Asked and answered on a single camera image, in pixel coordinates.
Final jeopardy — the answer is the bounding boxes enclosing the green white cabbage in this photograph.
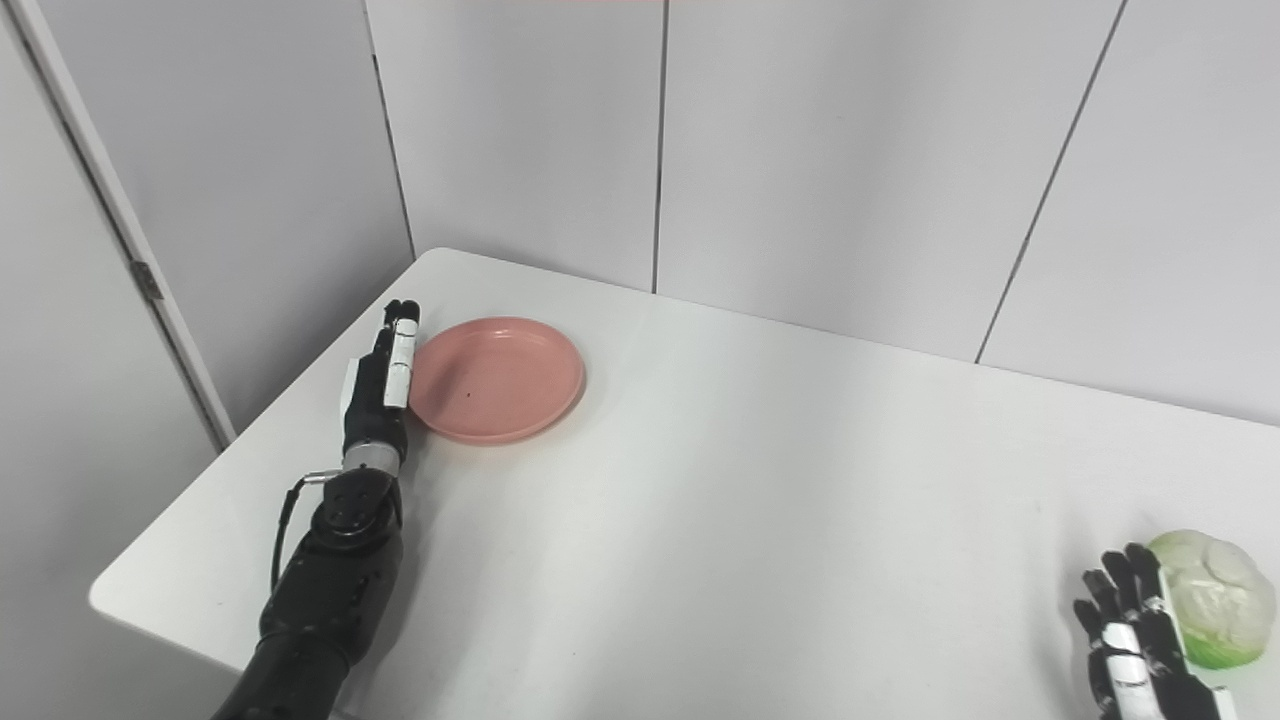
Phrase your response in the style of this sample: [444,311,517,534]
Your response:
[1145,529,1278,669]

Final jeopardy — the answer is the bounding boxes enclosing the pink plate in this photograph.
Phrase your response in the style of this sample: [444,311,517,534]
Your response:
[408,317,586,446]

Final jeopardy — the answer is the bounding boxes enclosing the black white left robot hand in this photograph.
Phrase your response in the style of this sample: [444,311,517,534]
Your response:
[340,299,422,453]

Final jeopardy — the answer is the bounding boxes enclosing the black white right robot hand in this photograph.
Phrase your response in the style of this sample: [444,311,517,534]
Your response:
[1073,543,1241,720]

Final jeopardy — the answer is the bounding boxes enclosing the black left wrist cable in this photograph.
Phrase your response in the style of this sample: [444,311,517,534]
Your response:
[269,470,347,597]

